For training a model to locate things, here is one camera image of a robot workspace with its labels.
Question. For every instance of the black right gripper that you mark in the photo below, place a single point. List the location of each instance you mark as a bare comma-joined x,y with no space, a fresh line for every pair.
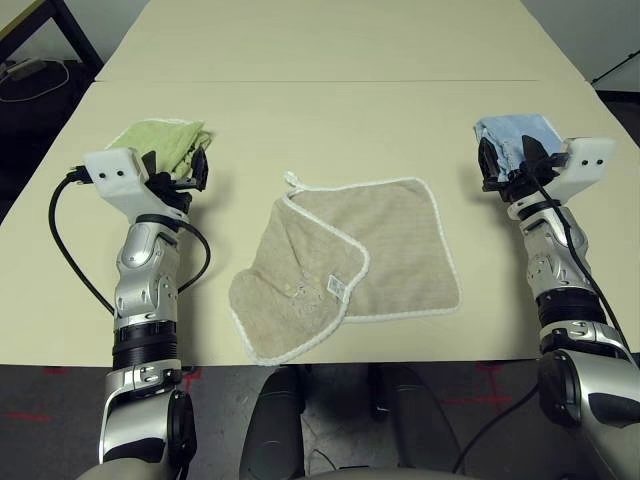
525,182

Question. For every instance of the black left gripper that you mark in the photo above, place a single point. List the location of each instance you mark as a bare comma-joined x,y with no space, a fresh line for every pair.
172,192

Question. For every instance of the beige towel with white trim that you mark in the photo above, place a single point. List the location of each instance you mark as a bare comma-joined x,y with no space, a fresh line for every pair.
390,250

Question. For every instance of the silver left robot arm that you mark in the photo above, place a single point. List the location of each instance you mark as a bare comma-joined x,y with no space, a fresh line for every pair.
142,280

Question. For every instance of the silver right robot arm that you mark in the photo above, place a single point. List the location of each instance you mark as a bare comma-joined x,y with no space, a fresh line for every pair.
555,260

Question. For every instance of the folded green towel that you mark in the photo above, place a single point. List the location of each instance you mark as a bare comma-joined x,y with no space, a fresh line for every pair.
160,140

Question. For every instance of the folded blue towel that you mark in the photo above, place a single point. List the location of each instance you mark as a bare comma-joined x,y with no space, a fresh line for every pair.
520,127

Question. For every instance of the black tripod leg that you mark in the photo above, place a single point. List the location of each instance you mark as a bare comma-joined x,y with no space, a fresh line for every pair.
615,67

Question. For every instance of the white power adapter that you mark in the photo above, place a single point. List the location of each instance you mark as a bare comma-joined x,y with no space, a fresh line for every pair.
22,70

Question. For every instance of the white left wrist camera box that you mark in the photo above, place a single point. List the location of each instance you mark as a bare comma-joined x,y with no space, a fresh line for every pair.
115,175

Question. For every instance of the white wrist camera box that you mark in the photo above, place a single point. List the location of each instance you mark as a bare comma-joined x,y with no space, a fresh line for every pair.
590,160
115,175

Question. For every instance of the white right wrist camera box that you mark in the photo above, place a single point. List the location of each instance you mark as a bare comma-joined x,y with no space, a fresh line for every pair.
590,160

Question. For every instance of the black table frame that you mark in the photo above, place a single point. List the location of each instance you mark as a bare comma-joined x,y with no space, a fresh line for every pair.
80,35

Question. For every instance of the black stand post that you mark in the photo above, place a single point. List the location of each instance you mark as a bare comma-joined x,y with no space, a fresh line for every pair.
379,390
305,390

